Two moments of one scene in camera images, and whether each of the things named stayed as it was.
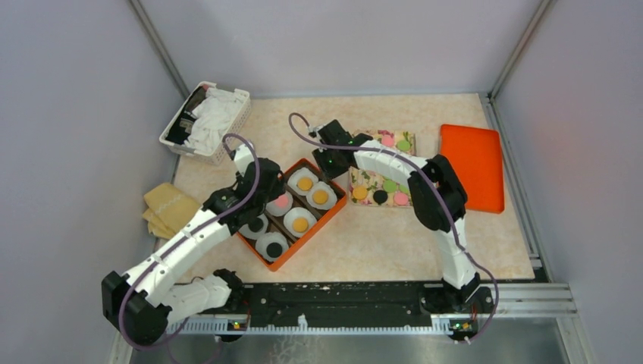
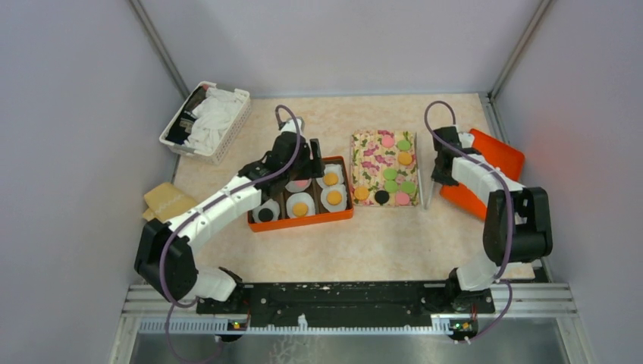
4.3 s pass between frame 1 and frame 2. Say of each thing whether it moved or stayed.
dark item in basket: stayed
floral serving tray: stayed
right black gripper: moved
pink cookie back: stayed
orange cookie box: moved
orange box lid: moved
